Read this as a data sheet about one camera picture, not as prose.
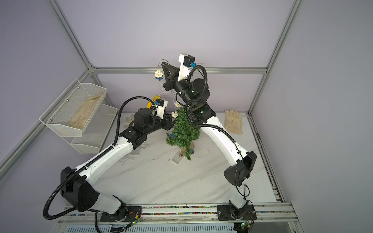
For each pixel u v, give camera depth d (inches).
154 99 25.9
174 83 20.8
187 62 18.5
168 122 25.7
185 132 29.4
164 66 21.3
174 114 26.5
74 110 30.1
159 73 20.6
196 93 18.0
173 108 27.6
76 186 15.7
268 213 29.6
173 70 20.3
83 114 30.9
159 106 25.4
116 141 20.3
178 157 37.5
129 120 45.6
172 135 31.8
